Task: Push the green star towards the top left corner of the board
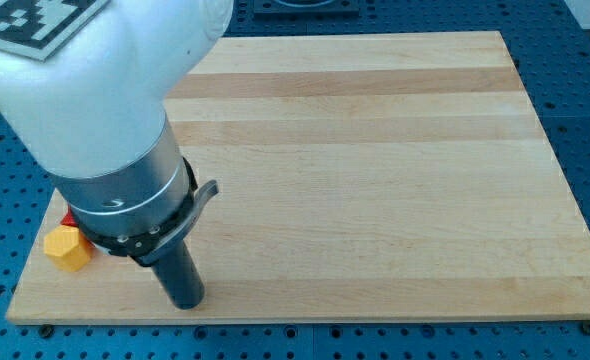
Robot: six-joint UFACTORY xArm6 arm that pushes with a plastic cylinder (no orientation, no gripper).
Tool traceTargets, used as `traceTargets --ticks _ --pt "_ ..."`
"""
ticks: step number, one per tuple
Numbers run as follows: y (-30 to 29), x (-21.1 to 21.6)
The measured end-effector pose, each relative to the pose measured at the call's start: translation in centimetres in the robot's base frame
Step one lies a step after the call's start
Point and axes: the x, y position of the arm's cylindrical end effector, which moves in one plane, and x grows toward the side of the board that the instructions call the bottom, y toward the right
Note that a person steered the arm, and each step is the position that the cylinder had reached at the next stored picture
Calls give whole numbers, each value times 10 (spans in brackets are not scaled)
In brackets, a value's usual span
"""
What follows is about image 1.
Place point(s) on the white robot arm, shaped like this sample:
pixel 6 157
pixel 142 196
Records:
pixel 82 84

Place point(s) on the wooden board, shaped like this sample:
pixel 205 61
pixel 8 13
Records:
pixel 385 178

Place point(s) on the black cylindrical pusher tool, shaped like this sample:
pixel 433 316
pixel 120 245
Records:
pixel 177 273

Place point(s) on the black clamp with lever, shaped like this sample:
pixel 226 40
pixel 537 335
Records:
pixel 175 225

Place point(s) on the red block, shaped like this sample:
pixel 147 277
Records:
pixel 68 219

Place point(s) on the yellow hexagon block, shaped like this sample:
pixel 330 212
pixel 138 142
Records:
pixel 67 248

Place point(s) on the black white fiducial marker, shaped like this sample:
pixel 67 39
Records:
pixel 36 29

